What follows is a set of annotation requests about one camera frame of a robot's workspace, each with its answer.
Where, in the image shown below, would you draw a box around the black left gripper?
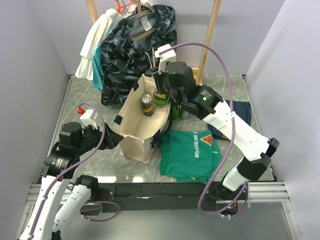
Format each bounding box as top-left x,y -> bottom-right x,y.
74,121 -> 124,155

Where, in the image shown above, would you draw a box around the beige canvas tote bag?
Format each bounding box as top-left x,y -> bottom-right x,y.
113,74 -> 171,164

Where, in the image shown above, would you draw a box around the red white beverage can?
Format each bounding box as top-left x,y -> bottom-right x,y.
179,110 -> 190,120

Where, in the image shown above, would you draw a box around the silver beverage can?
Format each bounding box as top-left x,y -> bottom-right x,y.
140,94 -> 154,117

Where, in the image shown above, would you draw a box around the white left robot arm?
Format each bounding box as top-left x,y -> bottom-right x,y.
19,122 -> 123,240

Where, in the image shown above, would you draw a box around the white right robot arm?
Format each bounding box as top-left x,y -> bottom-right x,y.
153,61 -> 280,199

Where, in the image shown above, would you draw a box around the wooden clothes rack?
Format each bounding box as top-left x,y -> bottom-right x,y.
86,0 -> 221,85

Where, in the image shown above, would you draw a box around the dark patterned hanging shirt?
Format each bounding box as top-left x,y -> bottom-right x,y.
100,4 -> 177,108

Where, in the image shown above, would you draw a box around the teal hanging garment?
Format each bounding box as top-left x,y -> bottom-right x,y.
92,44 -> 104,92

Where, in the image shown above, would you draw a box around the folded blue jeans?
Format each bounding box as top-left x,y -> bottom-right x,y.
207,101 -> 252,140

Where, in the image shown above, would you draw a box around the green printed t-shirt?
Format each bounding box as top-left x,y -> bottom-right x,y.
159,130 -> 222,184

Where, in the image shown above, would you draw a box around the wooden clothes hanger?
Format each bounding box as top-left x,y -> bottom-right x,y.
131,0 -> 156,41

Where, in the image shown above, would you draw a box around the orange clothes hanger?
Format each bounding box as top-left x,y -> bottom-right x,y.
114,0 -> 132,14

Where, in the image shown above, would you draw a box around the white hanging garment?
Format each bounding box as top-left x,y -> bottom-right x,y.
75,8 -> 122,81

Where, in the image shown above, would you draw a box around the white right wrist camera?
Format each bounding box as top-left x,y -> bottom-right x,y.
154,44 -> 177,74

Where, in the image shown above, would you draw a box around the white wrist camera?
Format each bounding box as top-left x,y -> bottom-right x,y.
154,44 -> 177,74
77,107 -> 98,129

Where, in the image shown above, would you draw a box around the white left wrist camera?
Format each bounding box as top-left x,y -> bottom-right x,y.
77,107 -> 98,129

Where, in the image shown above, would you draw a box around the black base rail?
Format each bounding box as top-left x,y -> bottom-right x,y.
99,181 -> 241,211

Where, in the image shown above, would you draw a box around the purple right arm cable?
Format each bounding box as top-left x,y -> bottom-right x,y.
158,42 -> 250,221

